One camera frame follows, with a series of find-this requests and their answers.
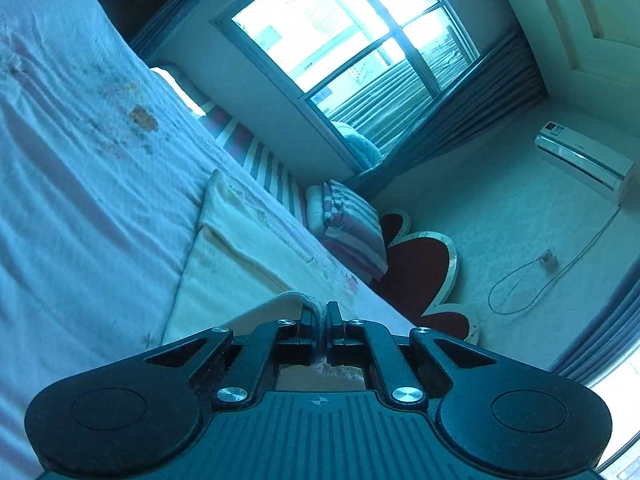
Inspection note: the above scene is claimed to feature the window with frame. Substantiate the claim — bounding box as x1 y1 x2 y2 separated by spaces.
215 0 478 154

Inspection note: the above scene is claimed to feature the red scalloped headboard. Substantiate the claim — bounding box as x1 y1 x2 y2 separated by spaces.
370 209 480 344

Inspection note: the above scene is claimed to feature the blue bundle on windowsill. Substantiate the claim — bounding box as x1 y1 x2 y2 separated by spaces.
332 122 382 168

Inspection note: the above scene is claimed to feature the striped folded quilt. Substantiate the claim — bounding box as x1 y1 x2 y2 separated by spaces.
321 180 388 284

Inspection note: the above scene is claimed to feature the white wall cable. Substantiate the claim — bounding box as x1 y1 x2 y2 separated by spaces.
487 199 624 317

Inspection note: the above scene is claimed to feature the white wall air conditioner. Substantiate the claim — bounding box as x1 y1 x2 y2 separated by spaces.
535 122 634 206

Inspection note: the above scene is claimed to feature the white pillow under quilt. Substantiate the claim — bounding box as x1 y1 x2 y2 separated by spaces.
305 182 333 240

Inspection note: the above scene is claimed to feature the striped mattress sheet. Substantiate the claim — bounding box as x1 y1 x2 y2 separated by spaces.
151 64 308 228

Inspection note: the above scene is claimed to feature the cream knit sweater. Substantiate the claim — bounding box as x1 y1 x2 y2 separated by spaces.
163 170 328 363

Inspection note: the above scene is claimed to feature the wall power socket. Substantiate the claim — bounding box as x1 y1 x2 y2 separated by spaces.
537 249 559 273

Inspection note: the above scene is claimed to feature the right blue curtain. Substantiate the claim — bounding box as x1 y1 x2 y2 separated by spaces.
346 27 547 198

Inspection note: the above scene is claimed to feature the floral white bed sheet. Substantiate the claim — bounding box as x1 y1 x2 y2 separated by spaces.
1 0 410 479

